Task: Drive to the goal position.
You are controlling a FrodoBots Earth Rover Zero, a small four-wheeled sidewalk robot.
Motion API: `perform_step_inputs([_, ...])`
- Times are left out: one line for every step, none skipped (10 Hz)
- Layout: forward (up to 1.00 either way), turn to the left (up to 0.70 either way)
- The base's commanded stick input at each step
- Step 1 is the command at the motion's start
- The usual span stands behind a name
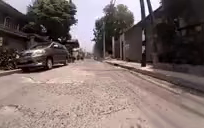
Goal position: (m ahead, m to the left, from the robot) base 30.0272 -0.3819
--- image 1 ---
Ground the dark leaning pole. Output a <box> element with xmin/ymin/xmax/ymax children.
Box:
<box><xmin>145</xmin><ymin>0</ymin><xmax>160</xmax><ymax>66</ymax></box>

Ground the concrete pavement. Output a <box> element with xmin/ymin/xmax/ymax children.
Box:
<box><xmin>103</xmin><ymin>59</ymin><xmax>204</xmax><ymax>96</ymax></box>
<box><xmin>0</xmin><ymin>67</ymin><xmax>23</xmax><ymax>81</ymax></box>

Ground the grey concrete road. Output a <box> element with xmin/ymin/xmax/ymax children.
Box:
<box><xmin>0</xmin><ymin>59</ymin><xmax>204</xmax><ymax>128</ymax></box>

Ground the grey car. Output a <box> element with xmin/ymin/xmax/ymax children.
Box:
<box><xmin>15</xmin><ymin>41</ymin><xmax>71</xmax><ymax>72</ymax></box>

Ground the vehicle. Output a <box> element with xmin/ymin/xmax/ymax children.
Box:
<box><xmin>71</xmin><ymin>48</ymin><xmax>86</xmax><ymax>62</ymax></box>

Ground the large green tree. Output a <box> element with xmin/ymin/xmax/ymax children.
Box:
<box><xmin>23</xmin><ymin>0</ymin><xmax>79</xmax><ymax>44</ymax></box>

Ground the group of trees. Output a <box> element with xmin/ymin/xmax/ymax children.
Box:
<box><xmin>91</xmin><ymin>3</ymin><xmax>135</xmax><ymax>60</ymax></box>

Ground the dark two-storey building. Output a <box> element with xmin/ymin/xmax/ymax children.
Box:
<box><xmin>0</xmin><ymin>0</ymin><xmax>52</xmax><ymax>63</ymax></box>

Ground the grey walled building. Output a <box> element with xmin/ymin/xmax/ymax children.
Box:
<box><xmin>111</xmin><ymin>0</ymin><xmax>204</xmax><ymax>67</ymax></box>

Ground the dark upright pole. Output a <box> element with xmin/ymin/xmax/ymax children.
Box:
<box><xmin>138</xmin><ymin>0</ymin><xmax>148</xmax><ymax>68</ymax></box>

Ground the pale thin pole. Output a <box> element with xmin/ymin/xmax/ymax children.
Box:
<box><xmin>102</xmin><ymin>19</ymin><xmax>107</xmax><ymax>60</ymax></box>

